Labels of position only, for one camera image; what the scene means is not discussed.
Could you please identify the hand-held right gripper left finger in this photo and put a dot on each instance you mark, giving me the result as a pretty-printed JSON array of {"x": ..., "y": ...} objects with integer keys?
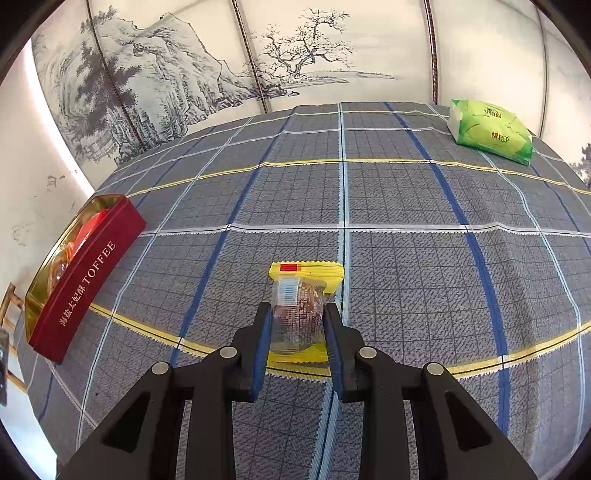
[{"x": 264, "y": 350}]

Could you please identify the green tissue pack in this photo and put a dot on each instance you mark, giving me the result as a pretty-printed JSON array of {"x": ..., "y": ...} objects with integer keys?
[{"x": 489, "y": 131}]

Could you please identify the grey plaid tablecloth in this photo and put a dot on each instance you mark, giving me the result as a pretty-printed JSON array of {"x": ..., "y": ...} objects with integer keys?
[{"x": 392, "y": 277}]

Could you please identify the bamboo chair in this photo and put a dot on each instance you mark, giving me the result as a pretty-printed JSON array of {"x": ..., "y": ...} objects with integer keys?
[{"x": 11, "y": 300}]

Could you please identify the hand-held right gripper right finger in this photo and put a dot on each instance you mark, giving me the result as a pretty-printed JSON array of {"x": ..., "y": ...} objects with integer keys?
[{"x": 333, "y": 350}]

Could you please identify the red and gold tin box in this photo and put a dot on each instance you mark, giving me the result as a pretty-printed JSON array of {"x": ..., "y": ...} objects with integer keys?
[{"x": 87, "y": 277}]

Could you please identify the ink landscape folding screen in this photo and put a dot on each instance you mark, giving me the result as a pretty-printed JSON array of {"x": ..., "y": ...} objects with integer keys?
[{"x": 184, "y": 69}]

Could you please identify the yellow and clear snack packet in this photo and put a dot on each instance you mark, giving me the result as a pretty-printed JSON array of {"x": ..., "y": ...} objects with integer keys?
[{"x": 304, "y": 272}]

